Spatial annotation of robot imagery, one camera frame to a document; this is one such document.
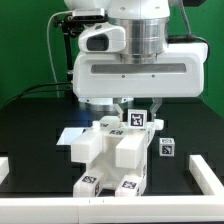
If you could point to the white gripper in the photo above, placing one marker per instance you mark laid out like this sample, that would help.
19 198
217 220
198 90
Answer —
177 72

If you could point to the white chair back frame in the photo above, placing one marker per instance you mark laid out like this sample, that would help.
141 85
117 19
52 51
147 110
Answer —
88 146

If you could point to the white chair seat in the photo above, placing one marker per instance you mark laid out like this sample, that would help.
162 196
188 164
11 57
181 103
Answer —
121 155

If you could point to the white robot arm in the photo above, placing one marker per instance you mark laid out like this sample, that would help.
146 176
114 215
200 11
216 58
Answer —
125 53

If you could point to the white tag sheet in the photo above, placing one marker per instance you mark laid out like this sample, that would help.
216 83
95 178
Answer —
69 134

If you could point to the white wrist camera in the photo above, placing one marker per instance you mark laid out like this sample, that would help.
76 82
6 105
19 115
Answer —
103 38

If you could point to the grey camera on stand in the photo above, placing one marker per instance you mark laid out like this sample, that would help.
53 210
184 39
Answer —
84 15

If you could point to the black camera stand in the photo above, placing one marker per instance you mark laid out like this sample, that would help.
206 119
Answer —
72 27

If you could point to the white U-shaped fixture wall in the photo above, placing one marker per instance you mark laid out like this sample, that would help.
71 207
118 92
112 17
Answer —
206 207

